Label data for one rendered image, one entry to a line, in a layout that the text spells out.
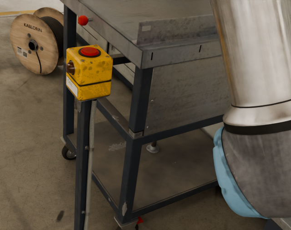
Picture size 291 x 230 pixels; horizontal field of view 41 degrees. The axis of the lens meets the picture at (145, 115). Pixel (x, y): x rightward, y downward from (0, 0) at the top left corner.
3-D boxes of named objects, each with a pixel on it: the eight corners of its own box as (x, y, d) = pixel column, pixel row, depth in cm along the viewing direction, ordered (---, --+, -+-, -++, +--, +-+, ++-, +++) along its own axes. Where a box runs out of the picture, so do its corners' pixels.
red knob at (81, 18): (81, 27, 123) (81, 17, 122) (76, 23, 125) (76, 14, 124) (93, 26, 126) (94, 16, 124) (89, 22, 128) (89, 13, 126)
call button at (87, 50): (85, 61, 84) (85, 54, 84) (77, 54, 87) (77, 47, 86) (101, 59, 86) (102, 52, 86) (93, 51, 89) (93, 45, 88)
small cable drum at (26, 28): (77, 71, 266) (79, 15, 244) (56, 84, 250) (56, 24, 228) (32, 54, 280) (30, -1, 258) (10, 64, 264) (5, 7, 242)
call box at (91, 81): (78, 103, 87) (80, 62, 81) (65, 86, 92) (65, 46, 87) (110, 96, 91) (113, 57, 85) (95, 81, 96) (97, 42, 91)
